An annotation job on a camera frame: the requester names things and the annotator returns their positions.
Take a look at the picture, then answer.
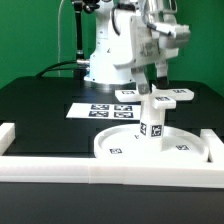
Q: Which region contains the white round table top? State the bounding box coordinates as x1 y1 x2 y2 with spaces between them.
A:
94 124 209 163

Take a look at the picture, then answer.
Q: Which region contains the white thin cable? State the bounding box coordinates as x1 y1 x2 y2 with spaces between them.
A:
57 0 66 78

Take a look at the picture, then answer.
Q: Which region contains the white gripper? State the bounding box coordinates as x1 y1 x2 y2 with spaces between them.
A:
113 13 178 95

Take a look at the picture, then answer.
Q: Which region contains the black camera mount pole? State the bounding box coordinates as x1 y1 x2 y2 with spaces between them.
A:
71 0 100 60

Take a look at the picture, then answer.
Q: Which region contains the white U-shaped frame barrier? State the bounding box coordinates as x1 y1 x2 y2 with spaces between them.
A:
0 123 224 189

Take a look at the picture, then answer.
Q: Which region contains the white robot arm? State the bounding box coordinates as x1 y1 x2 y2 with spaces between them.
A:
85 0 180 94

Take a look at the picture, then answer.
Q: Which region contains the white sheet with markers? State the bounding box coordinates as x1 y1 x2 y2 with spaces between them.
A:
66 103 140 120

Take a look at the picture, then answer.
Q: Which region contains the black cable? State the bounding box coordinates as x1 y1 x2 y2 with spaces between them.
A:
35 60 79 78

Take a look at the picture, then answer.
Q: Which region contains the white cross-shaped table base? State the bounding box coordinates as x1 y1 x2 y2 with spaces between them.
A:
115 87 194 109

